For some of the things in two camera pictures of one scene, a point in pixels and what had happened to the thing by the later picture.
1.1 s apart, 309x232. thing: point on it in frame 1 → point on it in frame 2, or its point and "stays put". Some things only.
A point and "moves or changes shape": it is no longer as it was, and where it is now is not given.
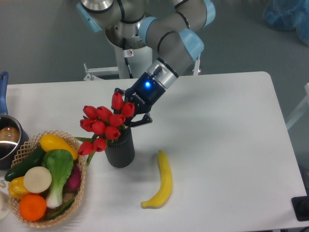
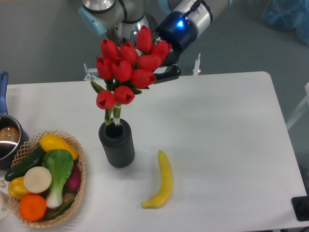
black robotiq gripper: x=143 y=94 → x=178 y=30
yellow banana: x=166 y=184 stays put
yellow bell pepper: x=16 y=187 stays put
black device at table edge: x=301 y=206 stays put
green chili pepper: x=51 y=216 stays put
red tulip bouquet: x=103 y=124 moves or changes shape
